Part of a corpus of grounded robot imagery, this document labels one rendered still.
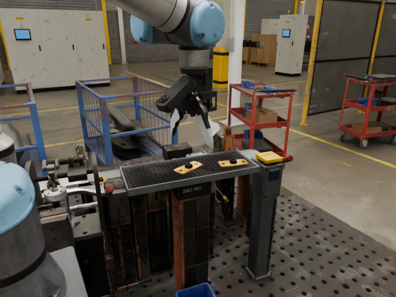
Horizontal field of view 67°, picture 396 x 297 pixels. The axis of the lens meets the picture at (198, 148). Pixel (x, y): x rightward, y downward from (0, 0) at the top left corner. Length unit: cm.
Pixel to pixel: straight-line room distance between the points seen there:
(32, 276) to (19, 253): 5
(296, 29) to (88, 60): 664
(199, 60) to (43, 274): 54
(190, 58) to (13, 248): 52
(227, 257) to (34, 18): 823
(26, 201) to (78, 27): 862
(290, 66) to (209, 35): 1067
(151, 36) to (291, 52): 1058
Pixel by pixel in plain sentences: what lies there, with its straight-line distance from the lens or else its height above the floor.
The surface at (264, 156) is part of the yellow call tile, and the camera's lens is 94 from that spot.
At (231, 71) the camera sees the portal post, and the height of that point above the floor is 90.
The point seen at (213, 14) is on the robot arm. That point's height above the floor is 155.
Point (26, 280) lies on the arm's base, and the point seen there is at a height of 118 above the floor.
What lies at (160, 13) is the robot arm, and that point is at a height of 155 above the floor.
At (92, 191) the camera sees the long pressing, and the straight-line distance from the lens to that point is 111.
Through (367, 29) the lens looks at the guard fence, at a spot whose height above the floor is 153.
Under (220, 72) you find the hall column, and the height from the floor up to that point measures 47.
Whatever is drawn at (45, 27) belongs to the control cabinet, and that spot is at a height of 159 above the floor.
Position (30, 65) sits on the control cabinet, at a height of 68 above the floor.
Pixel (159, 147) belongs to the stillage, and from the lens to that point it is 377.
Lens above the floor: 152
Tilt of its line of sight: 22 degrees down
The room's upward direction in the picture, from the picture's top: straight up
